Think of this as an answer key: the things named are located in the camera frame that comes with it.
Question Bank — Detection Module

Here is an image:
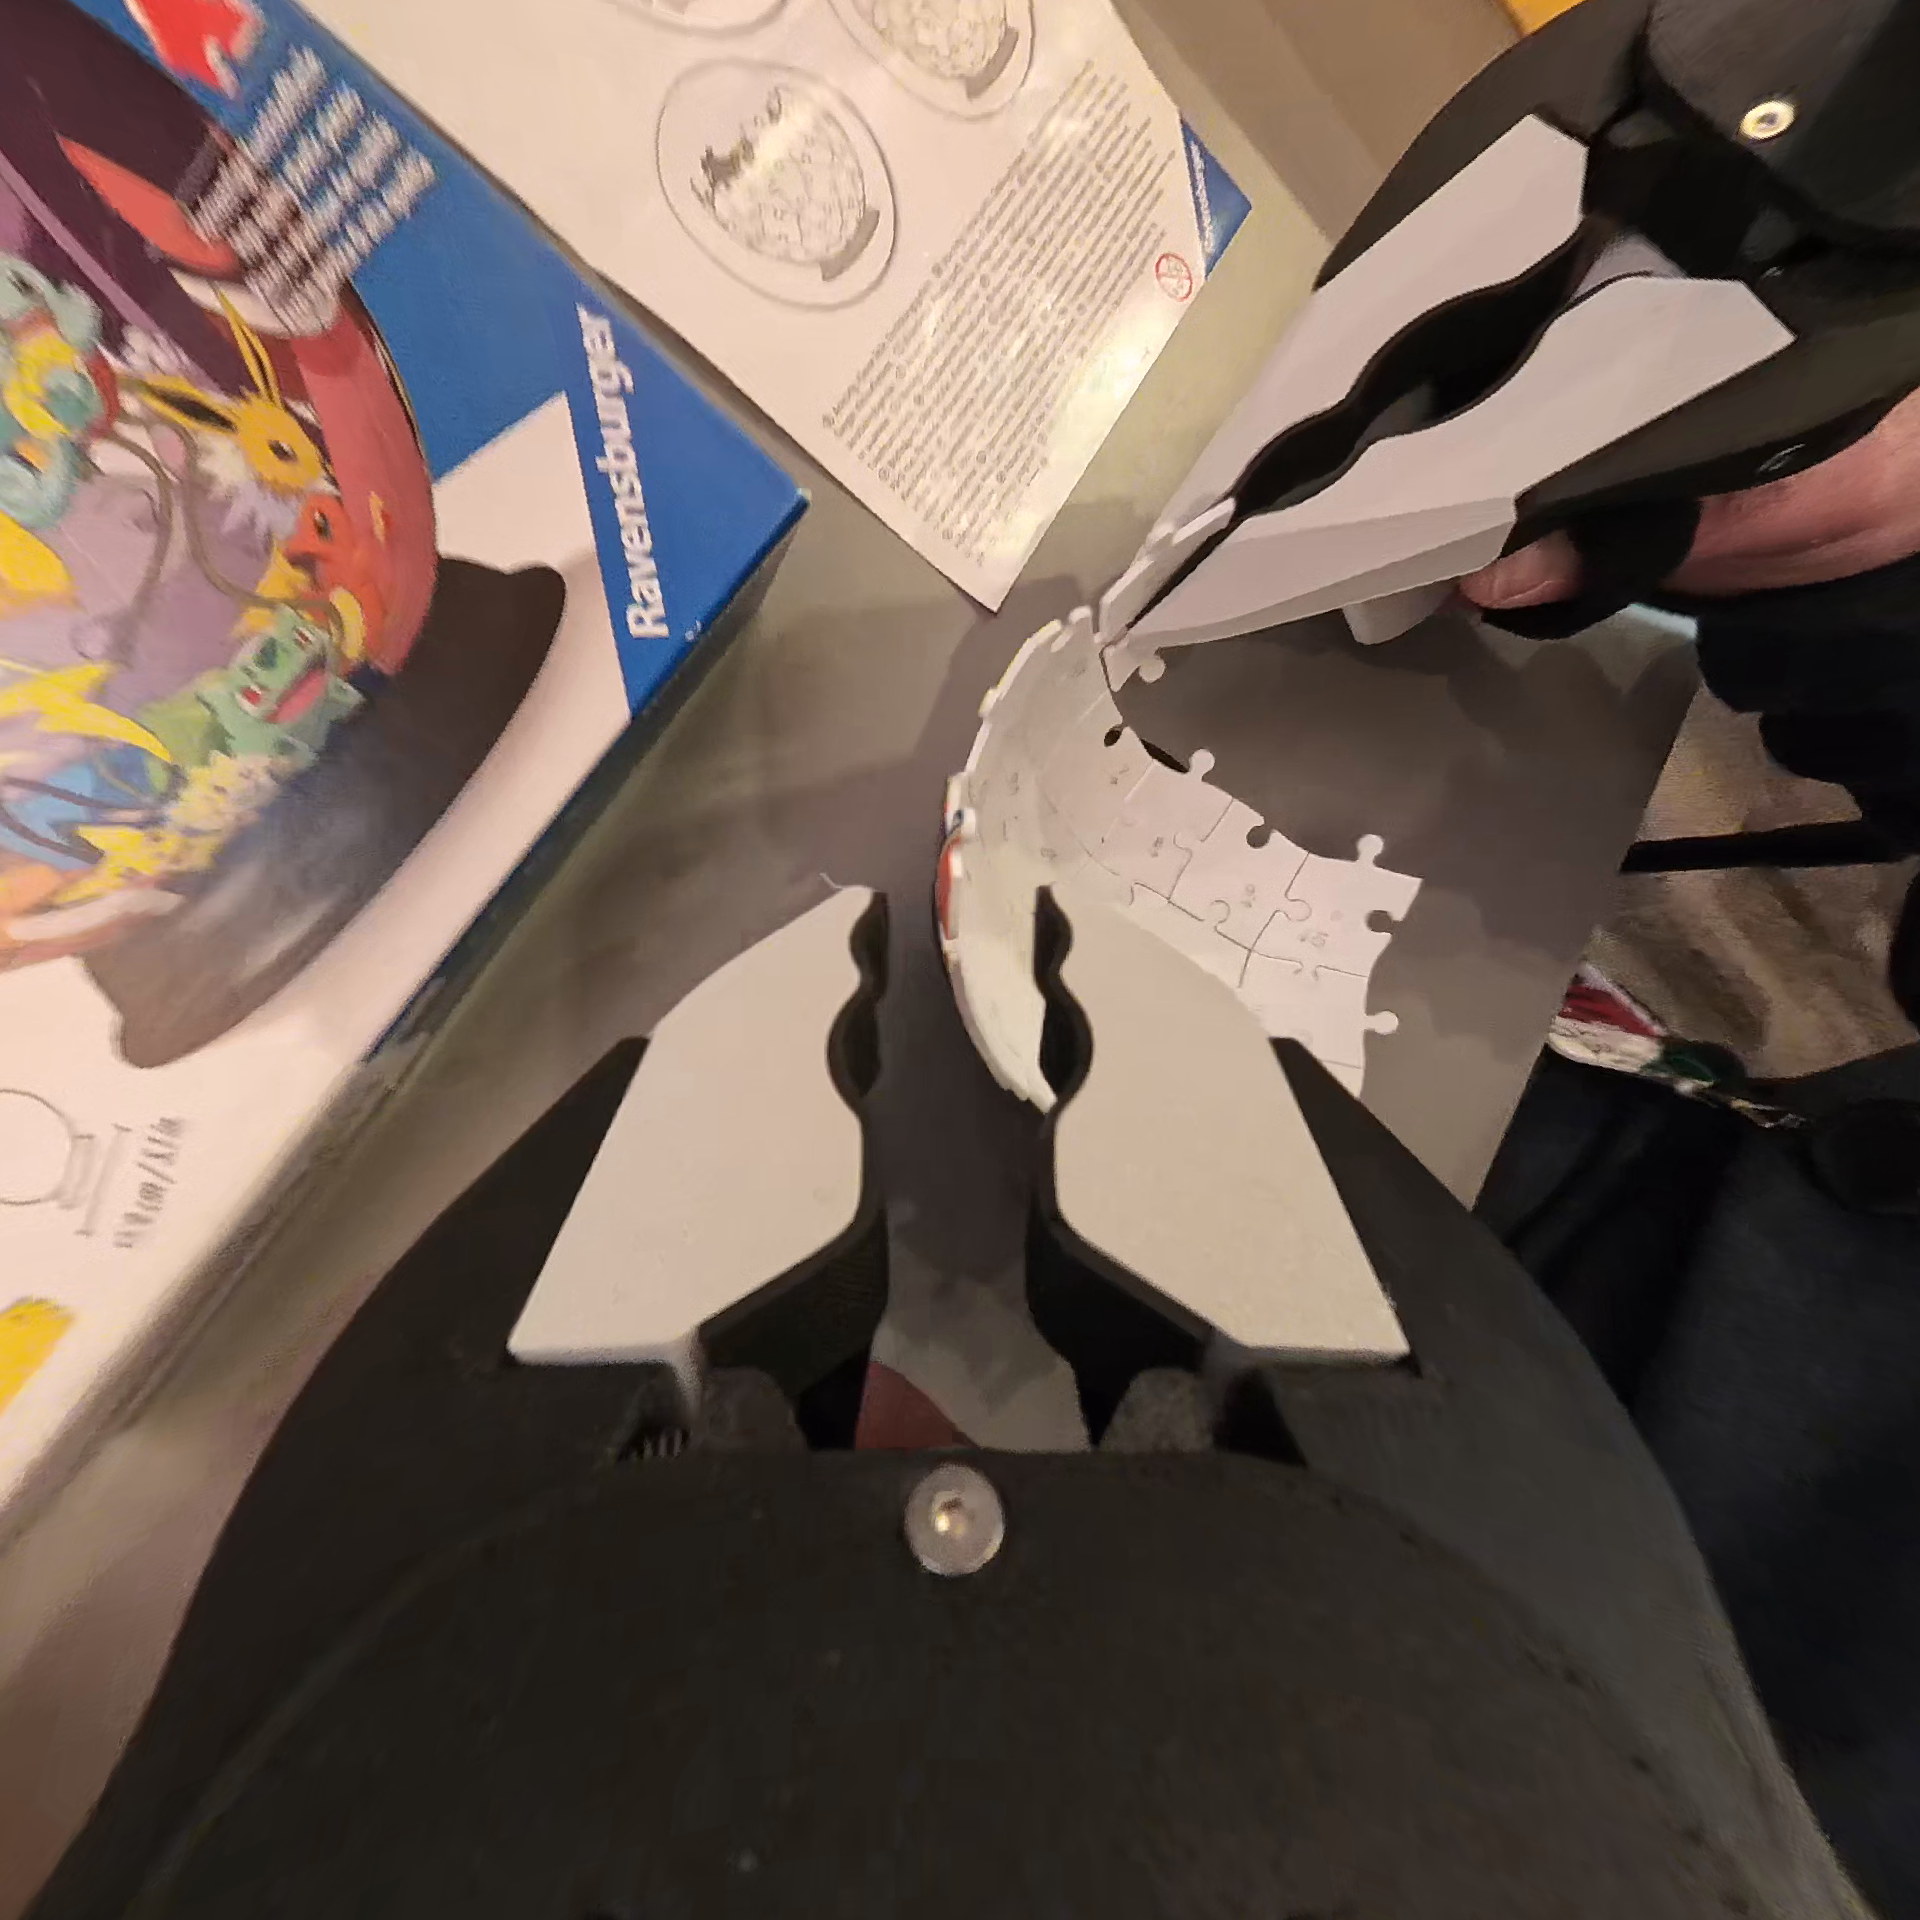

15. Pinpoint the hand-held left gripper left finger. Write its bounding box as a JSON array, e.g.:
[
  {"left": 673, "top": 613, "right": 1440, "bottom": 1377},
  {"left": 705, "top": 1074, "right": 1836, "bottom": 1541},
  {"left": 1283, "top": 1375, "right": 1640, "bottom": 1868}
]
[{"left": 508, "top": 885, "right": 890, "bottom": 1449}]

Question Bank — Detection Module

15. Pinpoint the blue puzzle box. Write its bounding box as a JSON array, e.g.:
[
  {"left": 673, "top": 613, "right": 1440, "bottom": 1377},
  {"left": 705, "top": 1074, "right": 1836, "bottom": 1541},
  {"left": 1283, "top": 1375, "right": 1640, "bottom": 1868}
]
[{"left": 0, "top": 0, "right": 811, "bottom": 1548}]

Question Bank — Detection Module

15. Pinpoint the person's right hand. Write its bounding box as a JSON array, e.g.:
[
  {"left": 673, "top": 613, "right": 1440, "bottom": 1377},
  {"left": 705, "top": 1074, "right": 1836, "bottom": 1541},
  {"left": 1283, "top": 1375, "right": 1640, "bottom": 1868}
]
[{"left": 1459, "top": 411, "right": 1920, "bottom": 616}]

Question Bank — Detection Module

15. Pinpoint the printed instruction sheet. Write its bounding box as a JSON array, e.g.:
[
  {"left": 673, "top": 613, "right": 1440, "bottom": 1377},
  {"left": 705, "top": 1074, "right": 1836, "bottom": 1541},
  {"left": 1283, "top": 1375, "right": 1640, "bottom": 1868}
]
[{"left": 300, "top": 0, "right": 1256, "bottom": 616}]

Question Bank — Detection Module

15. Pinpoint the person's blue jeans leg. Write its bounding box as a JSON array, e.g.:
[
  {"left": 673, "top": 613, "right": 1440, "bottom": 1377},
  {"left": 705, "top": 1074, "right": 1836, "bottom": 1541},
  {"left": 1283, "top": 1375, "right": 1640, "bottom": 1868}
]
[{"left": 1477, "top": 1049, "right": 1920, "bottom": 1920}]

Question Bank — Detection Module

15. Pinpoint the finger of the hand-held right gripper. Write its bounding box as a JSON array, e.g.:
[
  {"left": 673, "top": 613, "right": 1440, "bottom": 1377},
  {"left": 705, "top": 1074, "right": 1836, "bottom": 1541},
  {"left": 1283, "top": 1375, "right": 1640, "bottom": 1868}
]
[
  {"left": 1103, "top": 231, "right": 1794, "bottom": 650},
  {"left": 1161, "top": 120, "right": 1594, "bottom": 531}
]

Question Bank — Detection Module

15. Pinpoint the colourful printed cloth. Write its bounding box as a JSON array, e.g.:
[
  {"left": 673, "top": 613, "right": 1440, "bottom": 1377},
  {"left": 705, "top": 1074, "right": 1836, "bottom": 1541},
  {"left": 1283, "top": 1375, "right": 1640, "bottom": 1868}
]
[{"left": 1553, "top": 967, "right": 1809, "bottom": 1129}]

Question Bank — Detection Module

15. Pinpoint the white half-built puzzle ball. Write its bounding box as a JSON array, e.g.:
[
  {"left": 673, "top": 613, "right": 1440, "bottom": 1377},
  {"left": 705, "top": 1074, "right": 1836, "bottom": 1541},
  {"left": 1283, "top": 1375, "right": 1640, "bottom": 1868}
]
[{"left": 937, "top": 511, "right": 1425, "bottom": 1115}]

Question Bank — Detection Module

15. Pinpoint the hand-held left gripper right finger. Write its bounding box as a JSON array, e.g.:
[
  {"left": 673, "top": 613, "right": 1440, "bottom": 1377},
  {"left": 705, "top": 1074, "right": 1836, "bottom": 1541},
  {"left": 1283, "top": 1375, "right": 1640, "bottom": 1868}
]
[{"left": 1031, "top": 885, "right": 1416, "bottom": 1449}]

